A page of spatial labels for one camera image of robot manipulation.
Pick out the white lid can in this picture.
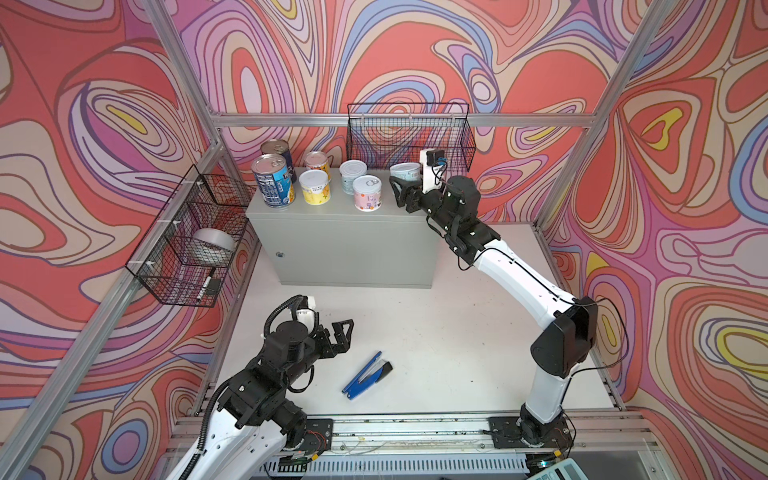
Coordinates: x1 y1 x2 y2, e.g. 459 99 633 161
389 162 422 182
339 159 367 195
298 169 331 206

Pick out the black wire basket left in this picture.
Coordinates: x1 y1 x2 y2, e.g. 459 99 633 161
125 166 253 308

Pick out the blue black stapler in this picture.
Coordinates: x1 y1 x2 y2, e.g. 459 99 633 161
342 351 393 400

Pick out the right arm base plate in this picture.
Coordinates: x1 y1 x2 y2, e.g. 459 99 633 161
483 414 572 450

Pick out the white lid can front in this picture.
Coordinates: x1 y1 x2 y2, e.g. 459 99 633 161
339 159 367 195

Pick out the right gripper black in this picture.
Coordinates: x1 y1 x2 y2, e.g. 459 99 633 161
390 167 457 233

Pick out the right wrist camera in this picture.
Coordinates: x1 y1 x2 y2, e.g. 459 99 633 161
419 149 447 194

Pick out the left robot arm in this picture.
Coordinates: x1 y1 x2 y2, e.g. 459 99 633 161
168 294 354 479

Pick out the white lid can back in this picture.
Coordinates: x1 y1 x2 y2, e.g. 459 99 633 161
298 169 331 206

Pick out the white device corner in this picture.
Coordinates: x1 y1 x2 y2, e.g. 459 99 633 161
527 459 588 480

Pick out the white tape roll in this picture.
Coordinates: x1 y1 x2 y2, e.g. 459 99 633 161
193 228 236 252

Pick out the aluminium front rail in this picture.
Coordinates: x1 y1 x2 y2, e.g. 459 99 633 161
161 410 667 480

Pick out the black wire basket back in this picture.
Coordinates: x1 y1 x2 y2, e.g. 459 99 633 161
346 100 476 175

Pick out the grey metal cabinet box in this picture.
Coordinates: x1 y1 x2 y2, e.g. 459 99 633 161
246 169 439 289

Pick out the black wire basket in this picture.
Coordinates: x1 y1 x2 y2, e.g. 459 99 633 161
346 100 476 175
125 166 253 308

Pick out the small gold can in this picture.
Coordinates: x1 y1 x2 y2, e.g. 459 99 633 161
303 151 331 174

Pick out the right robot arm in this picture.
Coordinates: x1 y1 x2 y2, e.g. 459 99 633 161
389 176 598 445

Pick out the light blue labelled can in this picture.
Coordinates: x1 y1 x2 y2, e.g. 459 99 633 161
252 154 295 208

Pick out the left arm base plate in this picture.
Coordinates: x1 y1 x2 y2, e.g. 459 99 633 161
280 417 334 456

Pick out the dark blue labelled can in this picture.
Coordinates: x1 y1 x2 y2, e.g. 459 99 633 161
260 139 292 158

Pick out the black marker pen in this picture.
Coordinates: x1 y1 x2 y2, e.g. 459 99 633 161
197 275 212 301

